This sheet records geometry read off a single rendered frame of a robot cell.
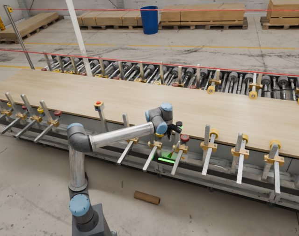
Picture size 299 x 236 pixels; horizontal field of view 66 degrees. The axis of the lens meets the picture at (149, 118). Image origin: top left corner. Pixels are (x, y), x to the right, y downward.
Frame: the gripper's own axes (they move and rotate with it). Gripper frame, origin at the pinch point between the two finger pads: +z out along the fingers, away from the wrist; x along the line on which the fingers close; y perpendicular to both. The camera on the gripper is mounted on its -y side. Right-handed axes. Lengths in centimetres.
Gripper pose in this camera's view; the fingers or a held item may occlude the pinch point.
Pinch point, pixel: (170, 140)
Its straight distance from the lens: 198.7
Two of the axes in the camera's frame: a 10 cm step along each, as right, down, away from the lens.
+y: -9.3, -1.6, 3.4
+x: -3.6, 6.1, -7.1
